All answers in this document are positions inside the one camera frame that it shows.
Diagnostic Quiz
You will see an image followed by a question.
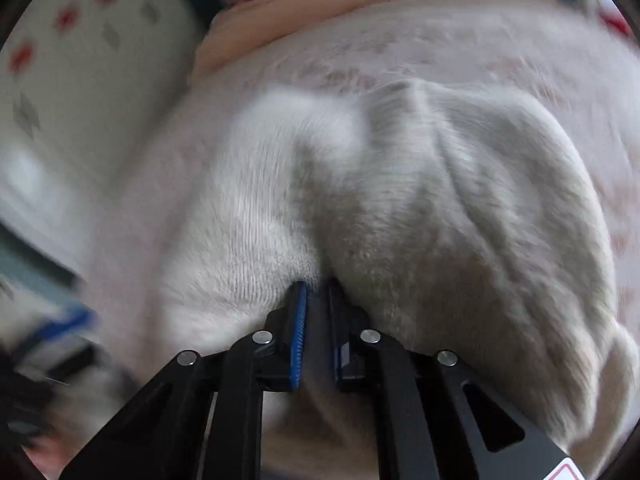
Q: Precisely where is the white wardrobe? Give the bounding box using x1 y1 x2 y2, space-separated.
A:
0 0 202 273

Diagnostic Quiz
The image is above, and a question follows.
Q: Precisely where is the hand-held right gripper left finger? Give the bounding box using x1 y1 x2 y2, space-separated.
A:
59 281 310 480

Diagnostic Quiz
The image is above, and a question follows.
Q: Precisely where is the cream sweater with black hearts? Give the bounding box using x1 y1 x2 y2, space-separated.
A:
95 77 640 480

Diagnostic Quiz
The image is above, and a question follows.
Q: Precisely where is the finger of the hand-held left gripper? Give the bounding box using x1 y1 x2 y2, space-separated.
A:
10 306 99 386

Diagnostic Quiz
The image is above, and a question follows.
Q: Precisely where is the bed with pink floral sheet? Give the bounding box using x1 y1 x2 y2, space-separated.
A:
90 0 640 341

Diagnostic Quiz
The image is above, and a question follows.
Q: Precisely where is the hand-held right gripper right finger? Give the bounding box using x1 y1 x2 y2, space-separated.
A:
327 279 587 480

